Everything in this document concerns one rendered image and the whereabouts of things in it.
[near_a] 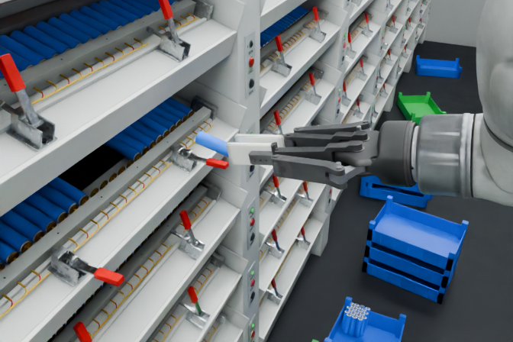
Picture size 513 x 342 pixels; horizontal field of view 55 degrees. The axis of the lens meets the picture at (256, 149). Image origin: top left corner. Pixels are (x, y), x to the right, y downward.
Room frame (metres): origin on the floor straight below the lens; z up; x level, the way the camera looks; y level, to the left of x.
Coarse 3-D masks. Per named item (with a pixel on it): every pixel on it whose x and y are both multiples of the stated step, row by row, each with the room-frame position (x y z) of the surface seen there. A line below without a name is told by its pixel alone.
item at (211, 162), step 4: (188, 152) 0.67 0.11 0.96; (188, 156) 0.67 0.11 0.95; (192, 156) 0.67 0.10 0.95; (196, 156) 0.67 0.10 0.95; (196, 160) 0.67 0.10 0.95; (200, 160) 0.66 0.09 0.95; (204, 160) 0.66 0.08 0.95; (208, 160) 0.66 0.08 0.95; (212, 160) 0.66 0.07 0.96; (216, 160) 0.66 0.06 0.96; (220, 160) 0.66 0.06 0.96; (208, 164) 0.66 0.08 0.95; (212, 164) 0.65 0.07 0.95; (216, 164) 0.65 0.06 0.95; (220, 164) 0.65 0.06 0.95; (224, 164) 0.65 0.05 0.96; (228, 164) 0.65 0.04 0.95; (220, 168) 0.65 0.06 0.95; (224, 168) 0.64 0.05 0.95
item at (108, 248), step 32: (192, 96) 0.85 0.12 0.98; (224, 96) 0.83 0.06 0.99; (224, 128) 0.81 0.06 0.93; (128, 160) 0.66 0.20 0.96; (160, 192) 0.60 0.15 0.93; (96, 224) 0.52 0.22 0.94; (128, 224) 0.53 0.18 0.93; (96, 256) 0.47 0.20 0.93; (64, 288) 0.41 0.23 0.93; (96, 288) 0.45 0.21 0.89; (0, 320) 0.36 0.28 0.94; (32, 320) 0.37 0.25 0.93; (64, 320) 0.40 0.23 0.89
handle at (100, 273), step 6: (72, 264) 0.43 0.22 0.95; (78, 264) 0.43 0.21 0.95; (84, 264) 0.43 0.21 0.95; (84, 270) 0.42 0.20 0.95; (90, 270) 0.42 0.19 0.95; (96, 270) 0.42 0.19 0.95; (102, 270) 0.42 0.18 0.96; (108, 270) 0.42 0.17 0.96; (96, 276) 0.41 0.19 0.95; (102, 276) 0.41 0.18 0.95; (108, 276) 0.41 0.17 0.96; (114, 276) 0.41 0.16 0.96; (120, 276) 0.41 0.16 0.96; (108, 282) 0.41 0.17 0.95; (114, 282) 0.40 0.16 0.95; (120, 282) 0.40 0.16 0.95
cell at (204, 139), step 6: (198, 132) 0.58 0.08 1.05; (204, 132) 0.59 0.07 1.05; (198, 138) 0.58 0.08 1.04; (204, 138) 0.58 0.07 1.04; (210, 138) 0.58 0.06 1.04; (216, 138) 0.58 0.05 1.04; (204, 144) 0.57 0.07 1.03; (210, 144) 0.57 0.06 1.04; (216, 144) 0.57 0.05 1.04; (222, 144) 0.57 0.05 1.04; (216, 150) 0.57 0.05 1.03; (222, 150) 0.56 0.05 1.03; (228, 156) 0.56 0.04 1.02
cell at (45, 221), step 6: (18, 204) 0.50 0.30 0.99; (24, 204) 0.51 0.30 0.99; (12, 210) 0.50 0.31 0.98; (18, 210) 0.50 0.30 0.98; (24, 210) 0.50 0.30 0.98; (30, 210) 0.50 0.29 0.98; (36, 210) 0.50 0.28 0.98; (24, 216) 0.49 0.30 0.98; (30, 216) 0.49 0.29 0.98; (36, 216) 0.49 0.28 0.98; (42, 216) 0.49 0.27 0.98; (36, 222) 0.49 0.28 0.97; (42, 222) 0.48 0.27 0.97; (48, 222) 0.48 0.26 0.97; (42, 228) 0.48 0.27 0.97
